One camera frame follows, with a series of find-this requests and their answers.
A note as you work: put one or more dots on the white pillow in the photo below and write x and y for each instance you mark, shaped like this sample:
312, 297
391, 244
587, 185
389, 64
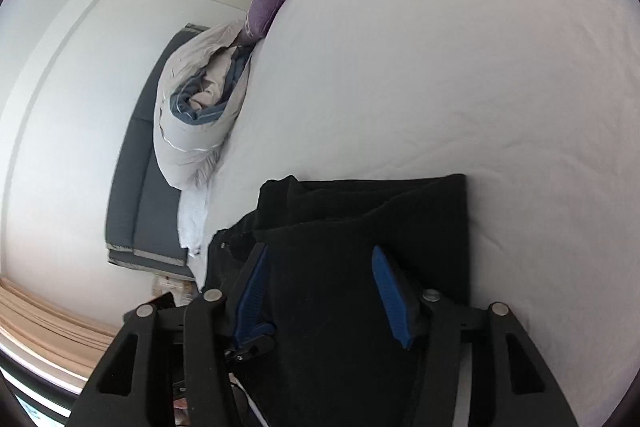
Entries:
192, 219

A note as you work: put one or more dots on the grey padded headboard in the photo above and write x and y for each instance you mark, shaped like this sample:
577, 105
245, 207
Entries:
145, 167

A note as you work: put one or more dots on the rolled beige duvet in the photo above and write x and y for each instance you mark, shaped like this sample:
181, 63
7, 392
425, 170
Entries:
195, 122

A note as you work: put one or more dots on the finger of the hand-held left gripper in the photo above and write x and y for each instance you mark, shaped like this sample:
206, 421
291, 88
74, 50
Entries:
250, 348

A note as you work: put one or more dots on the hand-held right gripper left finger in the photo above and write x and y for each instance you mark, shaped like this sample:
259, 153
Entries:
250, 299

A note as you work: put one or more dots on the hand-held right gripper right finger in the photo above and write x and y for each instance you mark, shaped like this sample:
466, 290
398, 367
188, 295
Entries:
392, 302

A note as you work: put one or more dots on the bed with white sheet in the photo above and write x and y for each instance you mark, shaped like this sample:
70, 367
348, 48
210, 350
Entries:
425, 82

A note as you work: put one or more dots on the black pants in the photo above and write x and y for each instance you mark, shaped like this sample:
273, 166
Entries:
340, 282

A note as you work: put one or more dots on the purple cushion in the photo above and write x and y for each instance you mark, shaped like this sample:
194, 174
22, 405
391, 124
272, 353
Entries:
270, 2

